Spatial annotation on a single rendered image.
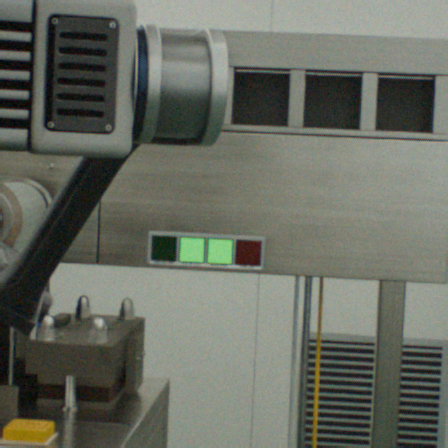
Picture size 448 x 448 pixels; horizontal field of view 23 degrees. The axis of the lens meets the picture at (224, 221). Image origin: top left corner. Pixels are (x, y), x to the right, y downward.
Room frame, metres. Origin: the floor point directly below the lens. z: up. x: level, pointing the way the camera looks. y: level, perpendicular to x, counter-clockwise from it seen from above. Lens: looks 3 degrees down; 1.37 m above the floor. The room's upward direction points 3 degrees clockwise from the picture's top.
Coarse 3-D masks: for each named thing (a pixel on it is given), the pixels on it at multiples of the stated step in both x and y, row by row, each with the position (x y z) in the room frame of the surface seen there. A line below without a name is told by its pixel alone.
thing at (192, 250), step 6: (186, 240) 2.37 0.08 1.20; (192, 240) 2.37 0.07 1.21; (198, 240) 2.37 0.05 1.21; (186, 246) 2.37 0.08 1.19; (192, 246) 2.37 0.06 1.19; (198, 246) 2.37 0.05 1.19; (186, 252) 2.37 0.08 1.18; (192, 252) 2.37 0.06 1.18; (198, 252) 2.37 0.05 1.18; (180, 258) 2.38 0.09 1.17; (186, 258) 2.37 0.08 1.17; (192, 258) 2.37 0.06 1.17; (198, 258) 2.37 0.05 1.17
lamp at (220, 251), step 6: (210, 240) 2.37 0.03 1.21; (216, 240) 2.37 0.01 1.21; (222, 240) 2.37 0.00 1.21; (210, 246) 2.37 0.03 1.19; (216, 246) 2.37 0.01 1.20; (222, 246) 2.37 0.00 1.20; (228, 246) 2.37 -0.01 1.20; (210, 252) 2.37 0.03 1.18; (216, 252) 2.37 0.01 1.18; (222, 252) 2.37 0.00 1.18; (228, 252) 2.37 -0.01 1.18; (210, 258) 2.37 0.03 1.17; (216, 258) 2.37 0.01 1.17; (222, 258) 2.37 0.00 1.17; (228, 258) 2.37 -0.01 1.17
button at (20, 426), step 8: (8, 424) 1.83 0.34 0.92; (16, 424) 1.83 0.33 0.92; (24, 424) 1.83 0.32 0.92; (32, 424) 1.84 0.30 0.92; (40, 424) 1.84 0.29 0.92; (48, 424) 1.84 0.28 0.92; (8, 432) 1.80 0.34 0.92; (16, 432) 1.80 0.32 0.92; (24, 432) 1.80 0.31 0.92; (32, 432) 1.80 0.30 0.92; (40, 432) 1.80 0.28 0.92; (48, 432) 1.83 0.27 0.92; (8, 440) 1.81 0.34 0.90; (16, 440) 1.80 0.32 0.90; (24, 440) 1.80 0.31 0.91; (32, 440) 1.80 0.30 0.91; (40, 440) 1.80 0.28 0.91
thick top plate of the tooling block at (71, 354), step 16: (80, 320) 2.33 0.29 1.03; (112, 320) 2.35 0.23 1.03; (128, 320) 2.36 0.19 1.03; (144, 320) 2.41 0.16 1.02; (64, 336) 2.11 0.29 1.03; (80, 336) 2.12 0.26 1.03; (112, 336) 2.14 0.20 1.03; (128, 336) 2.20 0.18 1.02; (32, 352) 2.04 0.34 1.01; (48, 352) 2.03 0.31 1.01; (64, 352) 2.03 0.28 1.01; (80, 352) 2.03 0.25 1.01; (96, 352) 2.03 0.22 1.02; (112, 352) 2.03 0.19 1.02; (32, 368) 2.04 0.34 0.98; (48, 368) 2.03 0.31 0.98; (64, 368) 2.03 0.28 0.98; (80, 368) 2.03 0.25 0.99; (96, 368) 2.03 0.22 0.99; (112, 368) 2.04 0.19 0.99
